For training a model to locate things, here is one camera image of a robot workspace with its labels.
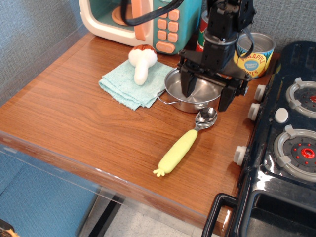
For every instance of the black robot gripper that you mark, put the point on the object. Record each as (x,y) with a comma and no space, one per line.
(216,59)

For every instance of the dark blue toy stove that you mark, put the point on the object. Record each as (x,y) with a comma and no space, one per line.
(277,183)

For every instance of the black table leg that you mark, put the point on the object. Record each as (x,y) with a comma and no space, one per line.
(107,208)

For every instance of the tomato sauce can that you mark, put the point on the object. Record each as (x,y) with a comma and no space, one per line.
(202,28)

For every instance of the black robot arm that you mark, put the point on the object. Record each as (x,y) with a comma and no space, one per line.
(227,19)

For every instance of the light blue folded cloth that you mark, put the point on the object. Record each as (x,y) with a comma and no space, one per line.
(120,84)

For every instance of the pineapple slices can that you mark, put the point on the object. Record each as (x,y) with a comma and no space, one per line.
(256,63)

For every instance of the plush mushroom toy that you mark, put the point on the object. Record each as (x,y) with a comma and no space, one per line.
(142,57)

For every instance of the toy microwave teal and cream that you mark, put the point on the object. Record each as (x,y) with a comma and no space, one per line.
(168,33)

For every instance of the spoon with yellow handle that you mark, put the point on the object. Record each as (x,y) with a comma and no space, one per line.
(204,119)

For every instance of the small steel pot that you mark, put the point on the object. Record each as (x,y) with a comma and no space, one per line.
(205,94)

